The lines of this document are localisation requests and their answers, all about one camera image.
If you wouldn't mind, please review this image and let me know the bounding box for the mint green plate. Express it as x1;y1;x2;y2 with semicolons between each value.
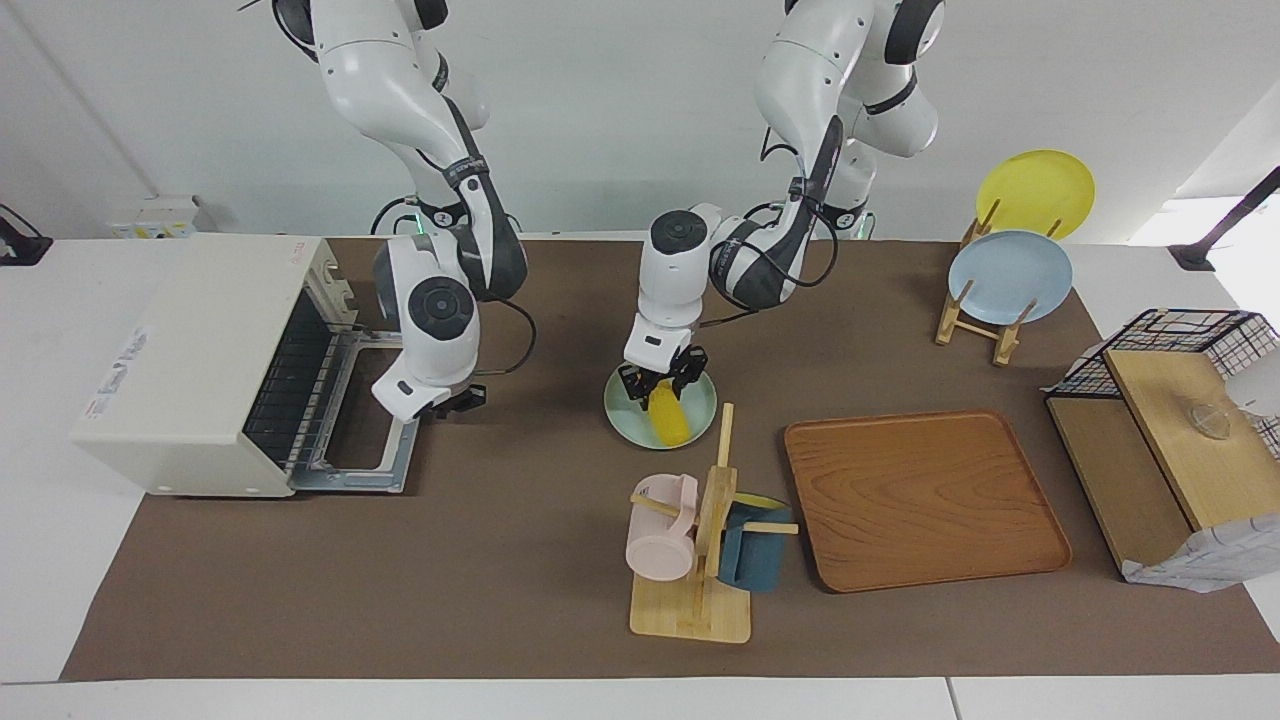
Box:
603;362;718;451

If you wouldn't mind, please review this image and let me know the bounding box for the yellow corn cob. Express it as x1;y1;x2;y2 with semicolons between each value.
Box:
645;385;693;447

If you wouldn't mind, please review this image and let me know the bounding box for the glass oven door with handle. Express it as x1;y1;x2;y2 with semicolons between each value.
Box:
288;328;423;493

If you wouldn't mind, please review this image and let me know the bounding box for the white toaster oven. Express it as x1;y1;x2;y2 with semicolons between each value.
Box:
70;235;361;498

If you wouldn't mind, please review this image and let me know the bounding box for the pink mug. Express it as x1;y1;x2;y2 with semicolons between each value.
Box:
625;473;700;583

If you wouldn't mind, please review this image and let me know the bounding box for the brown table mat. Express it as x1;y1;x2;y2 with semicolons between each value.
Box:
60;237;1280;683

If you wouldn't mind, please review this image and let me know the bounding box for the blue mug yellow inside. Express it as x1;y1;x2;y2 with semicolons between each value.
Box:
717;492;794;592

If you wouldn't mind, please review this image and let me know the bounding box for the wooden mug tree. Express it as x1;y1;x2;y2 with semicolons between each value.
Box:
629;403;801;644

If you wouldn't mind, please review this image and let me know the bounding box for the brown wooden tray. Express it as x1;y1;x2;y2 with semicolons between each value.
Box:
783;408;1073;594

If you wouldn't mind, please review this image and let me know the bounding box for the wooden plate rack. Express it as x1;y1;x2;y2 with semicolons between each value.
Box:
935;200;1061;367

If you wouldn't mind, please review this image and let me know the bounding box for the light blue plate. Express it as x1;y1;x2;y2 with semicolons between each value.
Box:
947;230;1074;325

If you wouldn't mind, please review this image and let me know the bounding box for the white power strip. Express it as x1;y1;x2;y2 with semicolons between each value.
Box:
108;195;201;239

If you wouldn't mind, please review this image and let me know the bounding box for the yellow plate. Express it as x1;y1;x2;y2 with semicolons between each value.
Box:
975;149;1097;241

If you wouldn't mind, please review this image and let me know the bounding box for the black clamp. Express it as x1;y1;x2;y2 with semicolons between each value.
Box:
0;205;53;267

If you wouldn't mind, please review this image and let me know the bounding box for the wooden shelf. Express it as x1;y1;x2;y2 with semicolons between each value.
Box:
1045;348;1280;578

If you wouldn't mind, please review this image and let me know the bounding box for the black stand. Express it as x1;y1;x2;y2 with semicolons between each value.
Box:
1170;165;1280;273

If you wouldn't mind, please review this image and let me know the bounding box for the clear glass cup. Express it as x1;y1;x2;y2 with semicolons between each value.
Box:
1188;400;1234;442

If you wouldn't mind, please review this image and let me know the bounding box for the white checked cloth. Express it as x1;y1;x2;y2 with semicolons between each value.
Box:
1120;515;1280;595

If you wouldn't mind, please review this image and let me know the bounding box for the white rounded object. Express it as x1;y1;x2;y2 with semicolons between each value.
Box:
1225;350;1280;418

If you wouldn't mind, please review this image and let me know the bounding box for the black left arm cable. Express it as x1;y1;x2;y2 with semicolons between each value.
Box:
698;130;843;331

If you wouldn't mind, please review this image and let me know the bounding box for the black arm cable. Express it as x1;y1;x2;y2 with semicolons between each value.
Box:
478;298;539;377
698;130;843;331

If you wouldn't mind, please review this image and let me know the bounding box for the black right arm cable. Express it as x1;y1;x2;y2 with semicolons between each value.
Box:
478;298;539;377

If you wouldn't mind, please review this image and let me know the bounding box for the black wire oven rack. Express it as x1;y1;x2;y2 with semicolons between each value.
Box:
243;290;341;469

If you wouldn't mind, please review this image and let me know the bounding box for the black base cable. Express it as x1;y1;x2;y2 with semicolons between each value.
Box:
370;195;421;236

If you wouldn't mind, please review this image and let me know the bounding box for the black wire basket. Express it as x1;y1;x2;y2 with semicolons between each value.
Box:
1045;308;1280;461

